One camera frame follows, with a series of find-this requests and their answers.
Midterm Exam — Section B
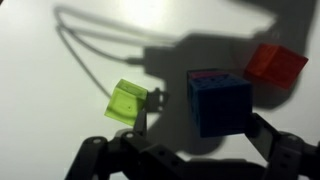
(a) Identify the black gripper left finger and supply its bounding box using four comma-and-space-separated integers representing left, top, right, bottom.
64, 108, 188, 180

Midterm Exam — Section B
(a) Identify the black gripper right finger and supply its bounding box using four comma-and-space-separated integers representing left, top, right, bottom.
244, 112, 320, 180

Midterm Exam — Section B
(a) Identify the lime green cube block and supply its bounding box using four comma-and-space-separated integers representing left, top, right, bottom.
103, 78, 149, 127

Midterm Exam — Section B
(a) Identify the blue cube block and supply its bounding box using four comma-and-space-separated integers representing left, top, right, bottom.
186, 70, 253, 139

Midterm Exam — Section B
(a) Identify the magenta cube block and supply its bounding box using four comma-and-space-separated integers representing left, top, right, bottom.
189, 68, 232, 80

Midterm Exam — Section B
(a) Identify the orange cube block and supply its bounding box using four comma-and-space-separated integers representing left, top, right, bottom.
243, 42, 310, 91

